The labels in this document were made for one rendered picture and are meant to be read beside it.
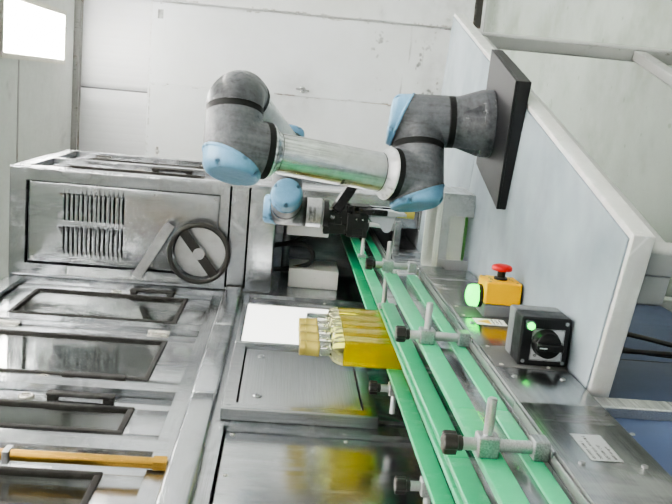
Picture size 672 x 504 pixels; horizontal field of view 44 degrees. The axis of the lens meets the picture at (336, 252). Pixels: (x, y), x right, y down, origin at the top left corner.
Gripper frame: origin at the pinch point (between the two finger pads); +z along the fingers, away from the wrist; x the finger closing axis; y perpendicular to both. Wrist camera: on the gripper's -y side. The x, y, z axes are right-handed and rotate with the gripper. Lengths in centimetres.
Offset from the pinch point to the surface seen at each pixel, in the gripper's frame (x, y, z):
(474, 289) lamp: 58, 7, 8
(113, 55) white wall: -391, -43, -157
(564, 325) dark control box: 88, 5, 15
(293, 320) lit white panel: -29, 39, -25
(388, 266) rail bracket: 14.7, 11.8, -3.7
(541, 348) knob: 92, 8, 11
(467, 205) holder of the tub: 10.5, -4.1, 14.8
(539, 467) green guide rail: 122, 14, 3
